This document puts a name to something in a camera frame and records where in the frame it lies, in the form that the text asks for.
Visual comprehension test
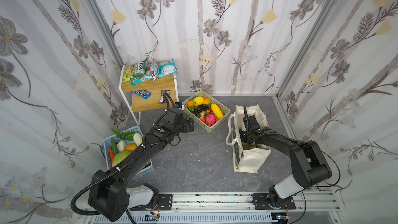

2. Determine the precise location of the cream canvas grocery bag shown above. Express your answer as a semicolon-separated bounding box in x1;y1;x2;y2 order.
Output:
226;105;271;174

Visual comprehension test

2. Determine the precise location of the yellow corn cob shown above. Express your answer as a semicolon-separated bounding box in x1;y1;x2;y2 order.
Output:
210;104;224;119

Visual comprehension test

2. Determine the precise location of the light blue vegetable basket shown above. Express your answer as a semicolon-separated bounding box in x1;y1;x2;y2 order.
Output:
103;134;154;181

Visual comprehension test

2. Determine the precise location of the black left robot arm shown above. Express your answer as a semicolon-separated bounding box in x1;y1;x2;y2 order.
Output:
70;92;194;222

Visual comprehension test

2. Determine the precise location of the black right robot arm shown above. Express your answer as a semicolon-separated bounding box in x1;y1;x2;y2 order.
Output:
234;105;333;209

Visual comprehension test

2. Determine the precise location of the teal snack bag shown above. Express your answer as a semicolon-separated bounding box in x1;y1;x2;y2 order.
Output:
158;59;178;78

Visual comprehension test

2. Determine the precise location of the red pink snack bag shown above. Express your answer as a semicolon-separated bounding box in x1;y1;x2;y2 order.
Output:
131;62;159;85

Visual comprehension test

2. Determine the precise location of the green chips bag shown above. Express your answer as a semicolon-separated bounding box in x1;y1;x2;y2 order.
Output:
122;59;148;83

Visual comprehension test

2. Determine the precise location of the yellow bell pepper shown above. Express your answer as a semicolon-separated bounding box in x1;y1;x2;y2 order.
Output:
193;96;204;106

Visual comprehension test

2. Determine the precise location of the green plastic fruit basket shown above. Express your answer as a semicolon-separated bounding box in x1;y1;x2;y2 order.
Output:
183;91;231;133

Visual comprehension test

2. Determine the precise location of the orange peach fruit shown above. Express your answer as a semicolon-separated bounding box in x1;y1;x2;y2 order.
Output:
203;97;210;105

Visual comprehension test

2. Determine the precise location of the brown chocolate bar wrapper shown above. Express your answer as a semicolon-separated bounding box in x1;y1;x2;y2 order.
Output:
159;90;170;104

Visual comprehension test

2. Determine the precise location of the white wooden two-tier shelf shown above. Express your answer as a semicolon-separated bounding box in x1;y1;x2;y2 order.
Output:
118;65;179;125

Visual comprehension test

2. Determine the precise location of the white radish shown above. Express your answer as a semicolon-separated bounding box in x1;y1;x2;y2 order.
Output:
133;132;143;146

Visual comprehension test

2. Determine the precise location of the blue candy packet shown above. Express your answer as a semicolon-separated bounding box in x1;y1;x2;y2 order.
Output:
132;89;151;100

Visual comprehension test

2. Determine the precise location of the green leafy spinach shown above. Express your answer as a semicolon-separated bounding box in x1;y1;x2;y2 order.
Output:
112;129;135;141

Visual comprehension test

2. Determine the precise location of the orange round fruit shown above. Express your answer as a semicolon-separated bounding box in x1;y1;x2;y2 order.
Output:
124;144;137;152

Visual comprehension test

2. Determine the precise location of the white bok choy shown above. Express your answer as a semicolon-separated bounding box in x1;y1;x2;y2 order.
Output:
117;140;126;152

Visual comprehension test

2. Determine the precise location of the green cucumber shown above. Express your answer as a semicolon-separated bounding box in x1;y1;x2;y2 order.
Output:
110;138;119;156

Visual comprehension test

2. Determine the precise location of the green cabbage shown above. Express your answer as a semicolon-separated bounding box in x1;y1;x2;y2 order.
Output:
112;151;131;167

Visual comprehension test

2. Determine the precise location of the red chili pepper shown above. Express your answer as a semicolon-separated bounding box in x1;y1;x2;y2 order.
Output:
109;148;114;163

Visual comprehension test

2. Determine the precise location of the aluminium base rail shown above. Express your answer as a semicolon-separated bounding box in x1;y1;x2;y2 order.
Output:
116;190;347;224

